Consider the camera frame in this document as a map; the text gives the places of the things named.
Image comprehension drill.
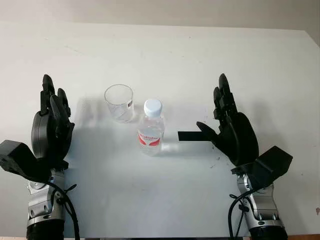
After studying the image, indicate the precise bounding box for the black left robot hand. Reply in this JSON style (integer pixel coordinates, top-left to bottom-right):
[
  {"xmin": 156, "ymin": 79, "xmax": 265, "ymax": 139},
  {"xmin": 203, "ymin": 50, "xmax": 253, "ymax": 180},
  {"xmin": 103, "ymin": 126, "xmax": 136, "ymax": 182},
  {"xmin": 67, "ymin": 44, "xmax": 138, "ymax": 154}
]
[{"xmin": 30, "ymin": 74, "xmax": 76, "ymax": 173}]

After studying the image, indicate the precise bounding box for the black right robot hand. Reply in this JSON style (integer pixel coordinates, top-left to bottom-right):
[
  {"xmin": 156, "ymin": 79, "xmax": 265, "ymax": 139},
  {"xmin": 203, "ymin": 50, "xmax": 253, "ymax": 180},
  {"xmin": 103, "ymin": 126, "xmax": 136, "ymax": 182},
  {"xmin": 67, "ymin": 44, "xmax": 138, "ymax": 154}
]
[{"xmin": 196, "ymin": 73, "xmax": 260, "ymax": 167}]

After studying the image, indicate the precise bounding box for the clear water bottle white cap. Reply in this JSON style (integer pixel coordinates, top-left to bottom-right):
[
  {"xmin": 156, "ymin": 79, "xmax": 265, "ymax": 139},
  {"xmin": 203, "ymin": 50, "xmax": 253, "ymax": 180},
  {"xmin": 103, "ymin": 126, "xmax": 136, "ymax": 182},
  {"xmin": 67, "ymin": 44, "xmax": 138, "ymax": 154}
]
[{"xmin": 136, "ymin": 98, "xmax": 166, "ymax": 158}]

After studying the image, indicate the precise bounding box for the clear plastic cup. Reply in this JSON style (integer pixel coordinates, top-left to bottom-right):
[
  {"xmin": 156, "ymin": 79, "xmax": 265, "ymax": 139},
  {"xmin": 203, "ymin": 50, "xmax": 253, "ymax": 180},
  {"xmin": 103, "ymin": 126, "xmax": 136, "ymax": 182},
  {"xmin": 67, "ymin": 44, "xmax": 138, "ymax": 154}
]
[{"xmin": 104, "ymin": 84, "xmax": 135, "ymax": 124}]

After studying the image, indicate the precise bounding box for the black tape strip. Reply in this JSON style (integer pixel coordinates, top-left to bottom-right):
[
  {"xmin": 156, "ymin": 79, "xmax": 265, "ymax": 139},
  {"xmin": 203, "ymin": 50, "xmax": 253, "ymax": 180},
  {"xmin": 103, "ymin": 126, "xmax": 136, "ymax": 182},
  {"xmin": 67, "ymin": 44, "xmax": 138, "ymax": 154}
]
[{"xmin": 177, "ymin": 130, "xmax": 210, "ymax": 143}]

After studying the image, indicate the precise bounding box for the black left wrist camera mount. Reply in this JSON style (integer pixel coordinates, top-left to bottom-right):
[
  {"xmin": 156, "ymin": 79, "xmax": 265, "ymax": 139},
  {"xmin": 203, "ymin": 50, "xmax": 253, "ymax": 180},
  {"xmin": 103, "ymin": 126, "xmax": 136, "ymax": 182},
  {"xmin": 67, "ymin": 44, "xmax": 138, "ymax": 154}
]
[{"xmin": 0, "ymin": 139, "xmax": 54, "ymax": 183}]

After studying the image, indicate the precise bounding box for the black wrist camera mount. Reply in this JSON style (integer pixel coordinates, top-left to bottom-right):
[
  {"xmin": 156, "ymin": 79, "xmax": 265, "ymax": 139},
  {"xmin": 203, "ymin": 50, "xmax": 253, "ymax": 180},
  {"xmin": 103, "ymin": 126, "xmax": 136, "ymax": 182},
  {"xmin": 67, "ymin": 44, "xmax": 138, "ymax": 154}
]
[
  {"xmin": 0, "ymin": 139, "xmax": 54, "ymax": 183},
  {"xmin": 230, "ymin": 146, "xmax": 294, "ymax": 191}
]

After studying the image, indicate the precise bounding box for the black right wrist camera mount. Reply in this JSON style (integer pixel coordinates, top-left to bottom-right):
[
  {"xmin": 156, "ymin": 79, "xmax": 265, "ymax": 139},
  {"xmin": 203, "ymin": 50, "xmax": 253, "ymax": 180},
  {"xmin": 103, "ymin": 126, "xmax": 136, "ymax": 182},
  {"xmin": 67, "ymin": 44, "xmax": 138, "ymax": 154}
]
[{"xmin": 230, "ymin": 146, "xmax": 294, "ymax": 191}]

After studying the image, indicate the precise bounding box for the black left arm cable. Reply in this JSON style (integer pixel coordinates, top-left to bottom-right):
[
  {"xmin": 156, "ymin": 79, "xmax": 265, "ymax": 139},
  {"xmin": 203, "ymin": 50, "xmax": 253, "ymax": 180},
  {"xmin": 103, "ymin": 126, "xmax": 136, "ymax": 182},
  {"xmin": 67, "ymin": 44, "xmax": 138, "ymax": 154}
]
[{"xmin": 46, "ymin": 180, "xmax": 81, "ymax": 240}]

